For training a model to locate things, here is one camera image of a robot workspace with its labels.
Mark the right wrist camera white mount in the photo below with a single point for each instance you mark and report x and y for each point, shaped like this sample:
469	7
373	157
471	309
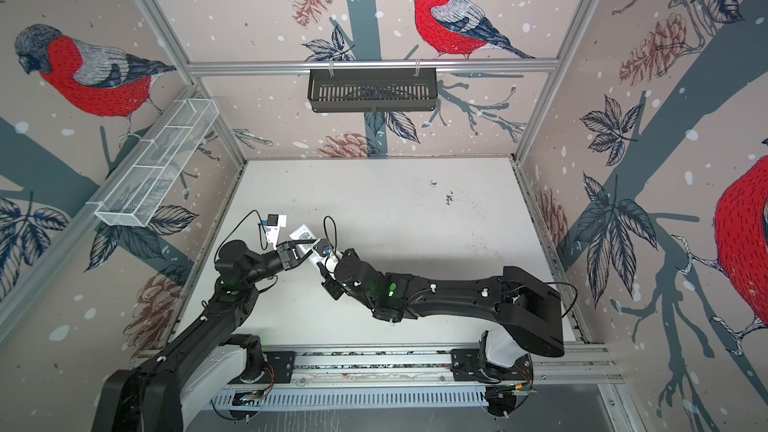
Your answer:
327	255

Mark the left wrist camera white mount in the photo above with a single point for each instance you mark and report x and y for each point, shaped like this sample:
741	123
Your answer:
272	226

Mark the black hanging basket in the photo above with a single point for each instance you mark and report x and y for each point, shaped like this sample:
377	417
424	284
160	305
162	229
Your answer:
373	90

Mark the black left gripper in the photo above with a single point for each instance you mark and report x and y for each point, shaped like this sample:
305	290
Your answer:
289	259

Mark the aluminium cross bar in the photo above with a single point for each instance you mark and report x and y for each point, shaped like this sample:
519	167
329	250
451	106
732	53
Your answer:
268	68

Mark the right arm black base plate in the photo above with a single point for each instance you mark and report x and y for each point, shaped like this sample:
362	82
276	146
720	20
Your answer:
471	365

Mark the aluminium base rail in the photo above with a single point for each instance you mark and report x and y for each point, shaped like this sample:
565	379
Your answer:
380	366

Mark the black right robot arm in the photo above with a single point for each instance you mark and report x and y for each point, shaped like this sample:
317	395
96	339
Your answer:
528	309

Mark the white perforated cable duct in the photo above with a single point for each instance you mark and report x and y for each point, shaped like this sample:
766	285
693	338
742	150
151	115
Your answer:
316	399

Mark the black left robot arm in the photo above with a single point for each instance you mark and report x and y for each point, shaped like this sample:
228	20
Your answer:
168	390

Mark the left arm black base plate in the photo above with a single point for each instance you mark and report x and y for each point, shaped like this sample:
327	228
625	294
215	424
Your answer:
271	367

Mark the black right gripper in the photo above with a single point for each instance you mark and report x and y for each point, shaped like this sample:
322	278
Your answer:
336	277

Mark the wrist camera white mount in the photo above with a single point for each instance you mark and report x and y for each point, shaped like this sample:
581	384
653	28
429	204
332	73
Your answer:
327	255
272	226

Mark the white remote control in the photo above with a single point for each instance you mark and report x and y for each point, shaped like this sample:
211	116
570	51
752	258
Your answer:
307	247

